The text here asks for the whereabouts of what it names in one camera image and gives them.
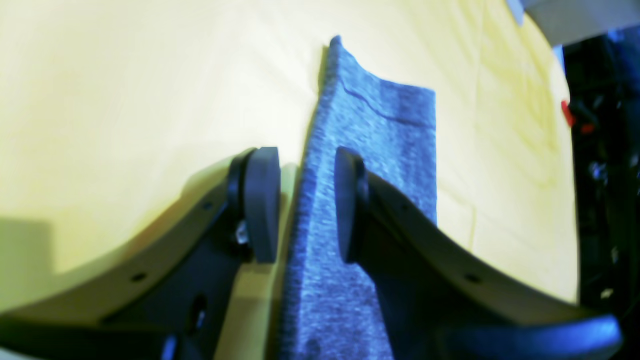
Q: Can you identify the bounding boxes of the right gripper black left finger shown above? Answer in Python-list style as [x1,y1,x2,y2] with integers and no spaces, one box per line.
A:
[1,146,281,360]

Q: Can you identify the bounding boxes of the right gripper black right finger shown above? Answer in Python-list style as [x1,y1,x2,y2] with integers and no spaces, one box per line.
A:
[334,146,623,360]

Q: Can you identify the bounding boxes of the grey long-sleeve T-shirt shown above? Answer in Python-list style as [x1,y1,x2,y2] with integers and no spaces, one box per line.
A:
[278,36,437,360]

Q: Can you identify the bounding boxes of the yellow table cloth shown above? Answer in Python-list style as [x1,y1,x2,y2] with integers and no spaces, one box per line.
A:
[0,0,581,360]

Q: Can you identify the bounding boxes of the red clamp right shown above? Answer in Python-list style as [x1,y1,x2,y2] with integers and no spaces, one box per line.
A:
[561,100,599,135]

